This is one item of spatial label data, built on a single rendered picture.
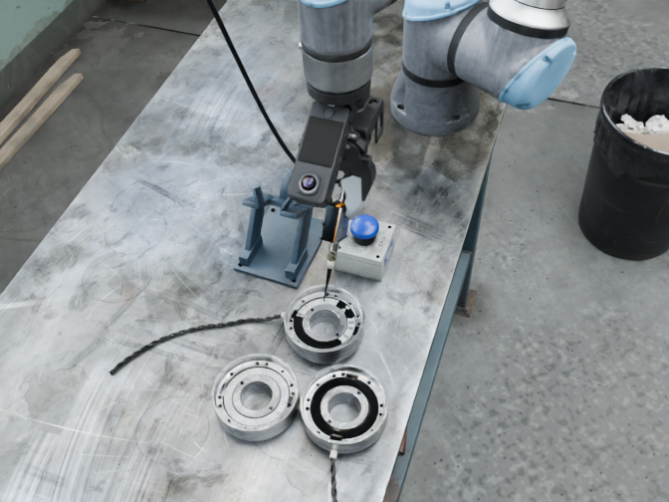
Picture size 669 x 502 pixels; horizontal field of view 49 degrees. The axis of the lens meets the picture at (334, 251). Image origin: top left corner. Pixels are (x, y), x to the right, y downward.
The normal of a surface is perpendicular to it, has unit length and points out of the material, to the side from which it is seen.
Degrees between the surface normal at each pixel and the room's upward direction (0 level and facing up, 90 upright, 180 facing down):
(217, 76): 0
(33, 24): 90
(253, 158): 0
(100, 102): 0
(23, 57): 89
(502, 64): 69
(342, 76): 90
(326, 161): 32
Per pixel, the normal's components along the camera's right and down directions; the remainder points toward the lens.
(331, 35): -0.11, 0.77
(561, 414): -0.04, -0.63
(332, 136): -0.19, -0.15
